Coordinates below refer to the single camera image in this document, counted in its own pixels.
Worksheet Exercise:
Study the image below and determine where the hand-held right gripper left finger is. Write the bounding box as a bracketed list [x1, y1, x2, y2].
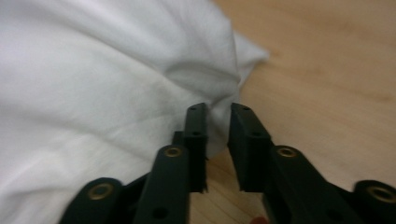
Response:
[183, 103, 209, 193]

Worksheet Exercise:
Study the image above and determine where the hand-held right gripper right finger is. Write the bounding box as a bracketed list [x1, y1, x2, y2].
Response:
[227, 103, 275, 192]

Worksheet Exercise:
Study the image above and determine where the white elastic-waist garment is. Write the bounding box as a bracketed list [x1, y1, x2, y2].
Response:
[0, 0, 270, 224]

